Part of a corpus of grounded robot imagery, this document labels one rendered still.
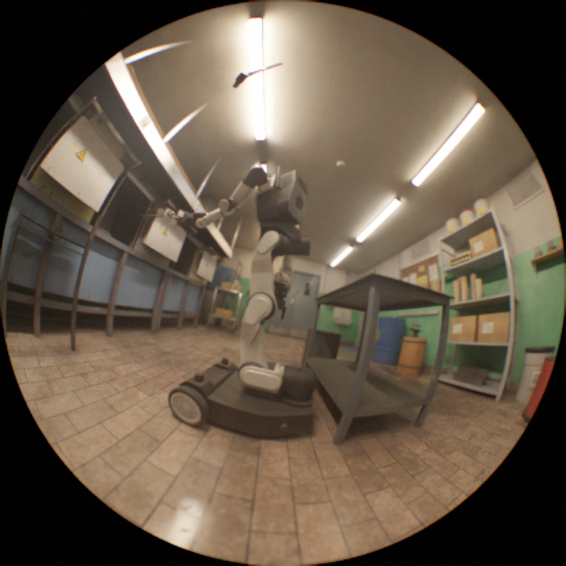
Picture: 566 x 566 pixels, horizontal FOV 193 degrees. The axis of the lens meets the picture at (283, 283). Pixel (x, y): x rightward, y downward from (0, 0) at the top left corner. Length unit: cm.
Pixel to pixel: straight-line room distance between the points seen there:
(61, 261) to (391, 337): 421
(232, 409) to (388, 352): 291
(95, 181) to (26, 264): 73
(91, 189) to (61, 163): 33
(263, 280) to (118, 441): 99
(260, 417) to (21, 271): 165
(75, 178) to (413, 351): 382
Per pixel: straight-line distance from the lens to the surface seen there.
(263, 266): 85
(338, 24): 192
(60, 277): 158
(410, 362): 280
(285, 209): 92
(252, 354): 85
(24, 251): 151
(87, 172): 143
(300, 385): 86
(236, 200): 105
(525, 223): 290
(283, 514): 67
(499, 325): 229
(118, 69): 153
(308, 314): 528
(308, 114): 202
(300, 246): 89
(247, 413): 78
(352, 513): 73
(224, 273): 453
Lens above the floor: 61
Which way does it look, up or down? 11 degrees up
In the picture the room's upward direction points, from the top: 11 degrees clockwise
